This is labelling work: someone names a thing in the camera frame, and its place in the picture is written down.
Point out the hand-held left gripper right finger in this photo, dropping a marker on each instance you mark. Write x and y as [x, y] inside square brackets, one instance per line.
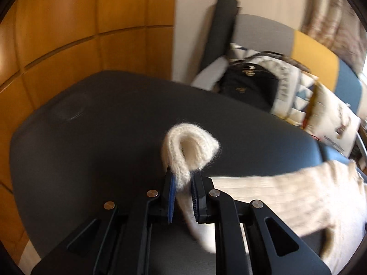
[196, 197]

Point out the wooden wardrobe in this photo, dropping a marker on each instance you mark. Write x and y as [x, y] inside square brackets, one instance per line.
[71, 20]

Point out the beige patterned curtain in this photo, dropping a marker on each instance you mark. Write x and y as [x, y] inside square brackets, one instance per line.
[329, 20]

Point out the cream knit sweater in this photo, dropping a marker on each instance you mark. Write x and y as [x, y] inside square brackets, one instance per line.
[272, 194]

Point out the black handbag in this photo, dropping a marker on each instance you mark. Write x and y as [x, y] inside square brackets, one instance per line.
[246, 86]

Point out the grey yellow blue armchair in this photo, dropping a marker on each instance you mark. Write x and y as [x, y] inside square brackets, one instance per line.
[312, 48]

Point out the triangle pattern pillow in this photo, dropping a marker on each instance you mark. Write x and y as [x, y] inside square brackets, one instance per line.
[301, 97]

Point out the black rolled mat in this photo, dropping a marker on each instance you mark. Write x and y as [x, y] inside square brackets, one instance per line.
[220, 28]

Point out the striped animal print pillow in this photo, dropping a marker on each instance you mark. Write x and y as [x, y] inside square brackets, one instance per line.
[286, 86]

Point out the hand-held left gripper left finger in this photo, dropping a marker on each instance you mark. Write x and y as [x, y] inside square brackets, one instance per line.
[172, 197]

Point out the deer print pillow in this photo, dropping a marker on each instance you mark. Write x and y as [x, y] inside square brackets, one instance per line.
[329, 111]

